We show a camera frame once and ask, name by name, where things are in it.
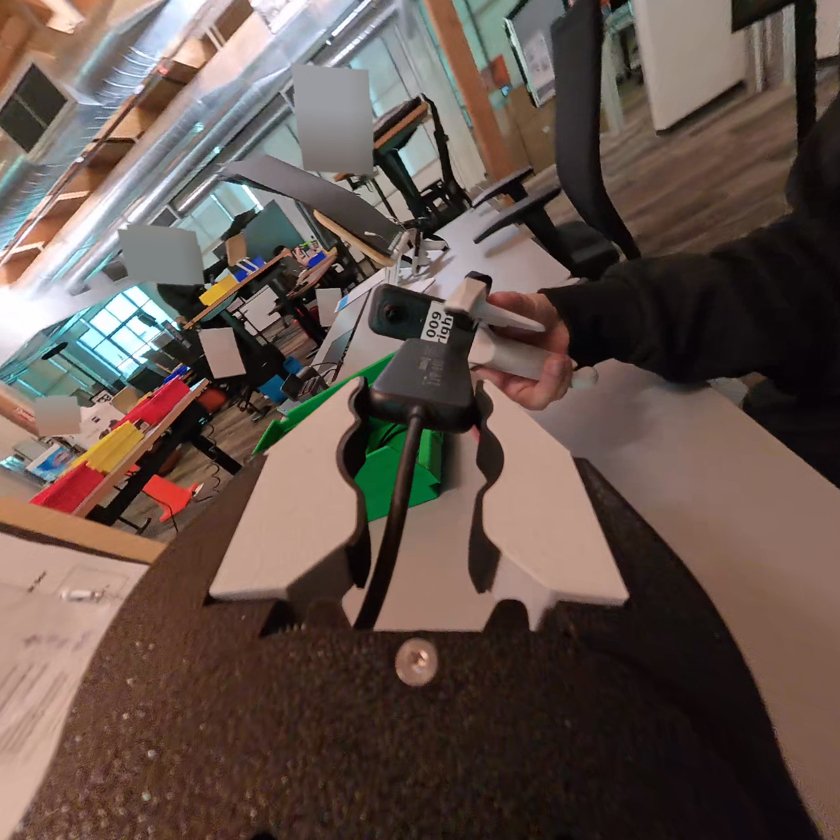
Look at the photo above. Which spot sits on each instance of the dark partition screen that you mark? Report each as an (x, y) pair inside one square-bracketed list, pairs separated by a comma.
[(275, 226)]

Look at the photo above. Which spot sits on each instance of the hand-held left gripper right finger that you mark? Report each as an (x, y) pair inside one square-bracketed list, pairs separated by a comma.
[(551, 525)]

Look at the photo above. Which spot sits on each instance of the person's right forearm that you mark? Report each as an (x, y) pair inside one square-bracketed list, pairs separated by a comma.
[(689, 315)]

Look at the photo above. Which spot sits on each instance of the grey usb hub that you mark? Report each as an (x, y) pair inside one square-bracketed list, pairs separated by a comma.
[(420, 387)]

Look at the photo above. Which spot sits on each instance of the black office chair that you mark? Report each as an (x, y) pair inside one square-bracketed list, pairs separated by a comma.
[(584, 131)]

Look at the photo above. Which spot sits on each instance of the small blue parts bin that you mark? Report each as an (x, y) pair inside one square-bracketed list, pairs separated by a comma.
[(249, 269)]

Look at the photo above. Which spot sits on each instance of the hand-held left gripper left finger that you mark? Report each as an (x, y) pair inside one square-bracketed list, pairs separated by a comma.
[(289, 525)]

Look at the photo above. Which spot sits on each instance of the instruction sheet display stand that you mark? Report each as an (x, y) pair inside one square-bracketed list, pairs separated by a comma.
[(39, 656)]

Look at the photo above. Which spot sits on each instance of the silver ventilation duct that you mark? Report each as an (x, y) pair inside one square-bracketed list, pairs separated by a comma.
[(216, 124)]

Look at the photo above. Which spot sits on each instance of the red storage bin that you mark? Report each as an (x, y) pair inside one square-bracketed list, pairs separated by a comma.
[(161, 403), (65, 489)]

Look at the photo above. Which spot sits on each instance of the blue bag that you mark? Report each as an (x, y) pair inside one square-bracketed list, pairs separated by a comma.
[(279, 384)]

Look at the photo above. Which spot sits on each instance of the green storage bin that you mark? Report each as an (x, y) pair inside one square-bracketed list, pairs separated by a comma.
[(430, 472)]

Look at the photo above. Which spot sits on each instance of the person's right hand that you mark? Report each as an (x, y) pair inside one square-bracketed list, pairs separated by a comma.
[(531, 312)]

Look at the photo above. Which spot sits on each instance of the yellow parts bin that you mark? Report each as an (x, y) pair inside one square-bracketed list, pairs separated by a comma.
[(111, 446), (218, 292)]

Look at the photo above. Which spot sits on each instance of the dark desk devices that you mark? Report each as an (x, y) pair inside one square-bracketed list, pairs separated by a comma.
[(305, 384)]

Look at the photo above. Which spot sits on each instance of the wooden post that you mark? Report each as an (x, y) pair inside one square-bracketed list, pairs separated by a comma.
[(472, 98)]

